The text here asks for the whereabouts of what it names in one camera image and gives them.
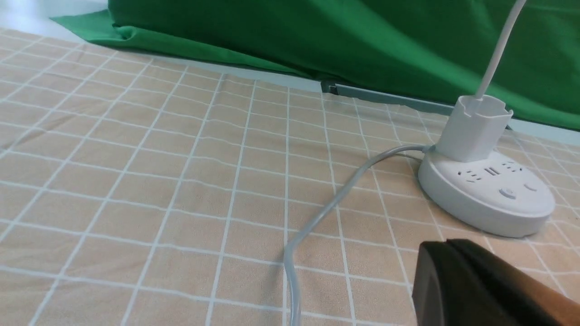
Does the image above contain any grey lamp power cable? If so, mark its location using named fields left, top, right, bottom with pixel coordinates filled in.
left=284, top=144, right=436, bottom=326

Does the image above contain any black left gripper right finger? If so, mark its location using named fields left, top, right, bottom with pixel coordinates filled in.
left=447, top=239, right=580, bottom=326

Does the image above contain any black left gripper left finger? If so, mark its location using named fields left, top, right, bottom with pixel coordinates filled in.
left=411, top=241, right=551, bottom=326

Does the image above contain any white desk lamp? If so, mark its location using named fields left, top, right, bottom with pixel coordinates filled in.
left=418, top=0, right=556, bottom=239

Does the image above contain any green backdrop cloth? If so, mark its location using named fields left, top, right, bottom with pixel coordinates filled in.
left=53, top=0, right=580, bottom=130

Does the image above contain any grey metal rail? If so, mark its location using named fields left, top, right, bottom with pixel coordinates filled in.
left=320, top=80, right=513, bottom=130

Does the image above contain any beige grid tablecloth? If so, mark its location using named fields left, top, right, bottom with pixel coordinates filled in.
left=0, top=29, right=579, bottom=326

